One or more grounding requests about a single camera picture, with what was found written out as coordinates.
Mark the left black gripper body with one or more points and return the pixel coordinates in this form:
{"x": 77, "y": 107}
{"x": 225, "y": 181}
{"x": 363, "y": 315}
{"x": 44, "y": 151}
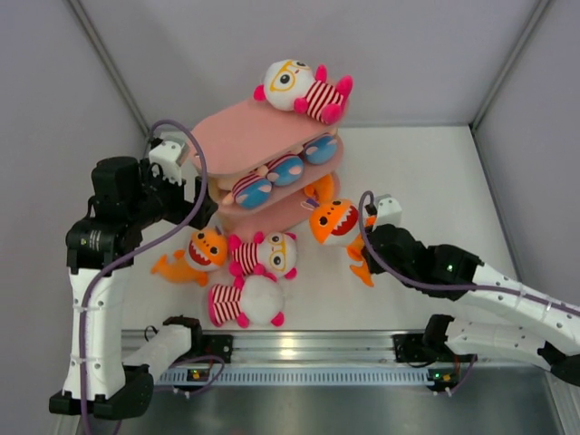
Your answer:
{"x": 148, "y": 208}

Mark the white glasses plush face up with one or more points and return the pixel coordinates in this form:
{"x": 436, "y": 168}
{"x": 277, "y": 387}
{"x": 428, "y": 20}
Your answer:
{"x": 273, "y": 255}

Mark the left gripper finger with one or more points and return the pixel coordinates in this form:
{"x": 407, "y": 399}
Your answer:
{"x": 207, "y": 206}
{"x": 180, "y": 215}

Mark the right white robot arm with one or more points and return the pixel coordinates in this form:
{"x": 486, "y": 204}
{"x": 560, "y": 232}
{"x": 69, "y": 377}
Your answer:
{"x": 539, "y": 330}

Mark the aluminium front rail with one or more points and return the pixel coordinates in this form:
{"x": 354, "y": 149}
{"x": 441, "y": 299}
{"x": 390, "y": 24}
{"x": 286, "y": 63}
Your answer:
{"x": 317, "y": 346}

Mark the boy doll plush shelf right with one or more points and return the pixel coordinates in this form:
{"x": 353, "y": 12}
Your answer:
{"x": 320, "y": 150}

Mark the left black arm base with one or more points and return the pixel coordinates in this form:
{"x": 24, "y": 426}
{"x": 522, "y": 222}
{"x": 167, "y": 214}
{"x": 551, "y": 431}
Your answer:
{"x": 200, "y": 343}

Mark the boy doll plush large head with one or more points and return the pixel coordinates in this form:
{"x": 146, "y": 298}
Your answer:
{"x": 249, "y": 191}

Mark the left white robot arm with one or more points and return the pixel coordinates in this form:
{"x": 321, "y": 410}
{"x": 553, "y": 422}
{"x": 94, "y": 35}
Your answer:
{"x": 100, "y": 383}

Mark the white glasses plush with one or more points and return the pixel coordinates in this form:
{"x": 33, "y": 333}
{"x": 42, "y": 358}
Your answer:
{"x": 292, "y": 85}

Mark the white plush face down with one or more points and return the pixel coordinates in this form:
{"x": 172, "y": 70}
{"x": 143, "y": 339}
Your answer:
{"x": 256, "y": 300}

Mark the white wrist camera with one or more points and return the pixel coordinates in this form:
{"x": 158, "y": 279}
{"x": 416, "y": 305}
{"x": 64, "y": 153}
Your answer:
{"x": 384, "y": 210}
{"x": 166, "y": 157}

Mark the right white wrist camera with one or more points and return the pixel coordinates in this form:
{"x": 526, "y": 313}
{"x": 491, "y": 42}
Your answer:
{"x": 384, "y": 210}

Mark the white slotted cable duct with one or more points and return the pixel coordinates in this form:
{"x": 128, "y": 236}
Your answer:
{"x": 317, "y": 376}

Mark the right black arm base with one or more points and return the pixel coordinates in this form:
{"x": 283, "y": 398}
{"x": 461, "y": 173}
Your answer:
{"x": 417, "y": 349}

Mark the orange shark plush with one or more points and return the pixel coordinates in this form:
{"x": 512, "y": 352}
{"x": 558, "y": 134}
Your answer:
{"x": 319, "y": 191}
{"x": 336, "y": 223}
{"x": 205, "y": 252}

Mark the pink three-tier shelf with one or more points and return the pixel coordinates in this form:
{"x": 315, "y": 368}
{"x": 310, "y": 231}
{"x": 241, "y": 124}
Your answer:
{"x": 239, "y": 139}

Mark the orange shark plush in shelf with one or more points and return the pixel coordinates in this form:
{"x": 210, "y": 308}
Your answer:
{"x": 319, "y": 191}

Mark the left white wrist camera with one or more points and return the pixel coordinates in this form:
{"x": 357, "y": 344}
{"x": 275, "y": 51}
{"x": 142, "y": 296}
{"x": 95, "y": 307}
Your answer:
{"x": 166, "y": 157}

